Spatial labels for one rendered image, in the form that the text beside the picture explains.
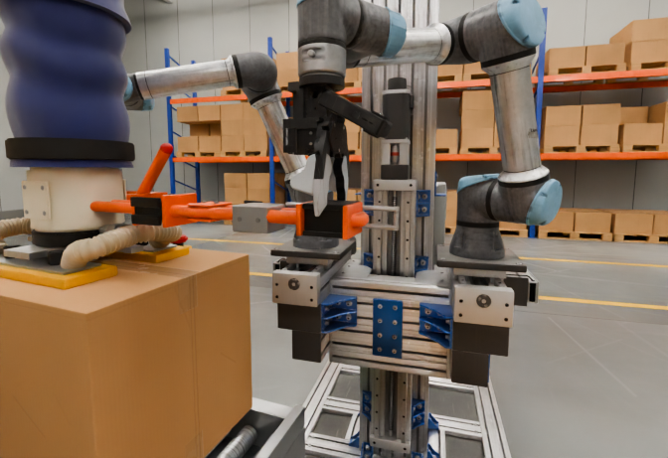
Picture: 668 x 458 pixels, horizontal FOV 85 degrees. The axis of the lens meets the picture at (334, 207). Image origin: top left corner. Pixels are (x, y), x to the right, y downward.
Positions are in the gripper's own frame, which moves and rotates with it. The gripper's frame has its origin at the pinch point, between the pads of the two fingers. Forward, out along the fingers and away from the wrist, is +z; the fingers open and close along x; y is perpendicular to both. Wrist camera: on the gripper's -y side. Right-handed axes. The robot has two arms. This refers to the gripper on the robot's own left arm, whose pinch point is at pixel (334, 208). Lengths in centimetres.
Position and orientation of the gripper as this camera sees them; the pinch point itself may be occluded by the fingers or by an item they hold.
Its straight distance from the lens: 58.1
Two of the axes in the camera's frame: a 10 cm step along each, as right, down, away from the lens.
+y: -9.3, -0.4, 3.7
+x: -3.7, 0.9, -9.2
